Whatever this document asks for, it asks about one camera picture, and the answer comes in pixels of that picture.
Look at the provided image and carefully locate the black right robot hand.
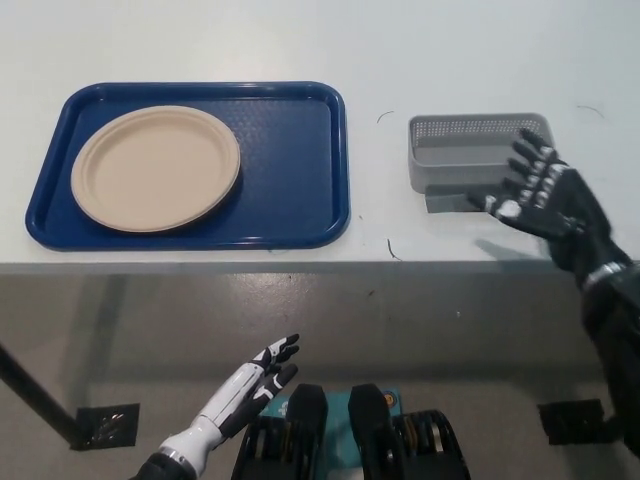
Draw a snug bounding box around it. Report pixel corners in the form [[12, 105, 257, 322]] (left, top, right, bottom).
[[466, 127, 632, 291]]

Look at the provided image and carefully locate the white and black left hand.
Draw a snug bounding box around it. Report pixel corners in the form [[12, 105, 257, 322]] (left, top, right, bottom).
[[158, 333, 301, 474]]

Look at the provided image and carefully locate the beige paper plate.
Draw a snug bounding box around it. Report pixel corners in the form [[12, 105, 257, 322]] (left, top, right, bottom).
[[70, 105, 244, 235]]

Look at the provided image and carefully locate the blue plastic tray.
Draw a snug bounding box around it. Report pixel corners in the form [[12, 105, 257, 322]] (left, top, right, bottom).
[[24, 79, 352, 251]]

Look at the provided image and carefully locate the black left robot body block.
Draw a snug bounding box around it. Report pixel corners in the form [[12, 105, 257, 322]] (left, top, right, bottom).
[[227, 383, 331, 480]]

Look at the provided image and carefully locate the black robot body block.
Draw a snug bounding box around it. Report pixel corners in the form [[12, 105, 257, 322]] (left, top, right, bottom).
[[227, 383, 331, 480], [348, 383, 474, 480]]

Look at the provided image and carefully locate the grey perforated plastic basket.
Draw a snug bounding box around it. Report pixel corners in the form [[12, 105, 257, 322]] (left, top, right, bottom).
[[407, 112, 555, 194]]

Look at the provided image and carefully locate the black right robot body block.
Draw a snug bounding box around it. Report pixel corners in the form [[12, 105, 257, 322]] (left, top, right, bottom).
[[348, 383, 474, 480]]

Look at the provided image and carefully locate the black table leg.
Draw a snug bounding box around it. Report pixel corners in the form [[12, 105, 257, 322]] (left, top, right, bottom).
[[0, 342, 84, 449]]

